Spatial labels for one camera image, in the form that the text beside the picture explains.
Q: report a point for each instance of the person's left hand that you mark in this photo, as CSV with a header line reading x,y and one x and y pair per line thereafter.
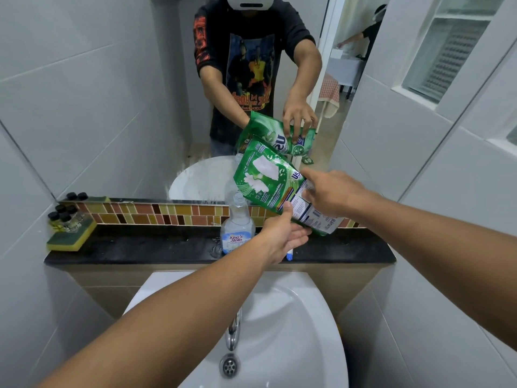
x,y
278,240

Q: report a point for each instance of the person's right hand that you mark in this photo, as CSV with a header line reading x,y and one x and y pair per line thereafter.
x,y
341,195

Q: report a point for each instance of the person's left thumb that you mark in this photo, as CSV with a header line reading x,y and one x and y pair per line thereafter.
x,y
287,214

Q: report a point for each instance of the person's right thumb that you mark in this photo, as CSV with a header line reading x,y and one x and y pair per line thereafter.
x,y
312,196

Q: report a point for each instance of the green refill pouch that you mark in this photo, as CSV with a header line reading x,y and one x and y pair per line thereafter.
x,y
266,185

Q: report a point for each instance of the person's left forearm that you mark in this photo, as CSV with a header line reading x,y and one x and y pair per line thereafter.
x,y
169,315

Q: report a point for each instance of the person's right forearm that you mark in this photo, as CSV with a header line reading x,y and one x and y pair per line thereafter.
x,y
440,254

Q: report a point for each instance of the clear plastic spray bottle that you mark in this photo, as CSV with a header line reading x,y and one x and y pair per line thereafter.
x,y
238,234

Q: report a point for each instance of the white ceramic sink basin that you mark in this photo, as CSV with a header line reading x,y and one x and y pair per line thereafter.
x,y
282,339

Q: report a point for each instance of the mosaic tile strip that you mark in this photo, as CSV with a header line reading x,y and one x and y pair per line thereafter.
x,y
161,214

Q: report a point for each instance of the chrome faucet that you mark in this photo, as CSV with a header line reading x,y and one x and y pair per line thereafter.
x,y
233,331

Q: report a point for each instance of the black stone ledge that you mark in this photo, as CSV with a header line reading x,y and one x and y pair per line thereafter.
x,y
161,248

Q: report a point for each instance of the chrome sink drain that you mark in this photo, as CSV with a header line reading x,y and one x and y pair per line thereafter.
x,y
230,365

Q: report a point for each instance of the frosted glass window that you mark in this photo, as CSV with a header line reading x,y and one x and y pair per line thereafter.
x,y
448,52

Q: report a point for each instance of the small black-capped glass bottle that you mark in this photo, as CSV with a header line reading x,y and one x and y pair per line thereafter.
x,y
74,216
66,223
61,212
53,222

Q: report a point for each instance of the yellow green sponge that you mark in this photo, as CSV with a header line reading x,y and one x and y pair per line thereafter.
x,y
70,237

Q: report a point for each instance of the wall mirror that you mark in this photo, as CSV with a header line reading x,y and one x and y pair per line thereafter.
x,y
121,96

